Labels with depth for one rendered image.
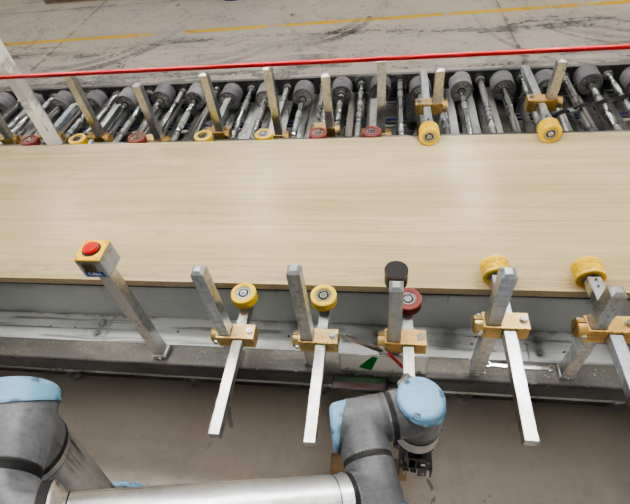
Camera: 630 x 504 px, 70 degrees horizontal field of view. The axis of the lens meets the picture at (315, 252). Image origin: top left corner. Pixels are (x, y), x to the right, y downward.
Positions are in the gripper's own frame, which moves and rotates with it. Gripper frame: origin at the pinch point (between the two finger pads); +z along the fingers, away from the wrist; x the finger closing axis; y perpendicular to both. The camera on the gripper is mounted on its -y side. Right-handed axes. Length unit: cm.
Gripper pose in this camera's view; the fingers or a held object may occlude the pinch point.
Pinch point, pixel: (411, 456)
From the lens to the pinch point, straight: 123.9
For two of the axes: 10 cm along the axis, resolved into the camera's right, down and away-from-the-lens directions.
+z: 1.0, 6.8, 7.2
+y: -1.2, 7.3, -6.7
